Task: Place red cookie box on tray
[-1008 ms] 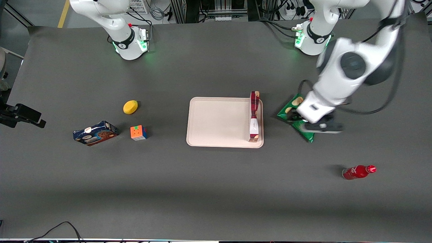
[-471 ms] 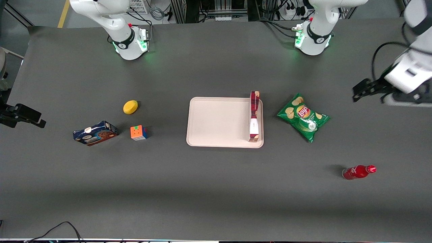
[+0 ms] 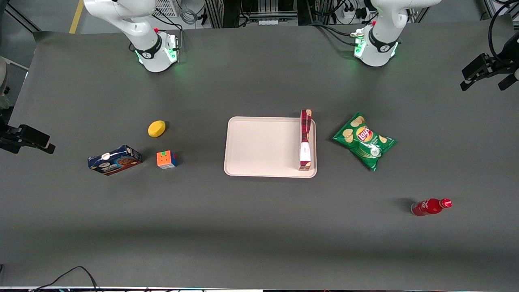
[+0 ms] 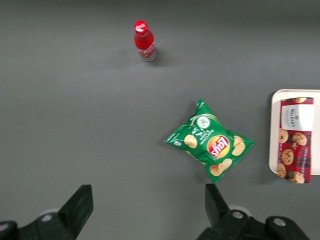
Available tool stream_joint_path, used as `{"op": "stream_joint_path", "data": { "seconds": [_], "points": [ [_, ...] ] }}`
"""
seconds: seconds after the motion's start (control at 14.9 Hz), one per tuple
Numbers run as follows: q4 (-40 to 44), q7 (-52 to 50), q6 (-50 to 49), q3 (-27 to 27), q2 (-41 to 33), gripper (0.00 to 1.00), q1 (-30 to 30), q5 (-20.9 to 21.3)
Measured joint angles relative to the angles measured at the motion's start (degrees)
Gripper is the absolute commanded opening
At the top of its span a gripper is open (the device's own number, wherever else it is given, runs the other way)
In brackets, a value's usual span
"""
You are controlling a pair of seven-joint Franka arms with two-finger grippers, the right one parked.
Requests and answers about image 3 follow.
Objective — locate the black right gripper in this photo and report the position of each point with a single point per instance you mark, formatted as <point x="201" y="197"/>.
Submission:
<point x="9" y="140"/>

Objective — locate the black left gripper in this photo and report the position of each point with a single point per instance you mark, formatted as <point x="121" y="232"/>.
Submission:
<point x="504" y="67"/>

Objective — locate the red cookie box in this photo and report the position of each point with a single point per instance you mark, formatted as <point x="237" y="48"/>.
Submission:
<point x="305" y="142"/>

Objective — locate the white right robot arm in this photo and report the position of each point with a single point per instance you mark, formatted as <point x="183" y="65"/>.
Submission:
<point x="150" y="44"/>

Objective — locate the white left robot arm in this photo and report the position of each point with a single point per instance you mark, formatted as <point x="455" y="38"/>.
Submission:
<point x="381" y="36"/>

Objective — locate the blue cookie box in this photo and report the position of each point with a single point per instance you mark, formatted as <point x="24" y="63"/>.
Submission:
<point x="115" y="160"/>

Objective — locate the beige plastic tray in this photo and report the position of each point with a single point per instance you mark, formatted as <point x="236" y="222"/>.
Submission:
<point x="263" y="147"/>

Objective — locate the yellow lemon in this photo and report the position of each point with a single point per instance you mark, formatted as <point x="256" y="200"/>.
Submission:
<point x="156" y="129"/>

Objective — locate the red soda bottle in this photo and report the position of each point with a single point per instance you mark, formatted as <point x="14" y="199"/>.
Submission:
<point x="429" y="207"/>

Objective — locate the green chips bag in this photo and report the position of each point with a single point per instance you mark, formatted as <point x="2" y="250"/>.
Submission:
<point x="363" y="142"/>

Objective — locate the colourful puzzle cube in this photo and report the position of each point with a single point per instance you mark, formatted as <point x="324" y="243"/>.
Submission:
<point x="166" y="159"/>

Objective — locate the white power strip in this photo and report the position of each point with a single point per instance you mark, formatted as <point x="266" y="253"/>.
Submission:
<point x="352" y="14"/>

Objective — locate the dark grey table mat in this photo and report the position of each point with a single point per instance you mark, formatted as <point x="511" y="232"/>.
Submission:
<point x="259" y="235"/>

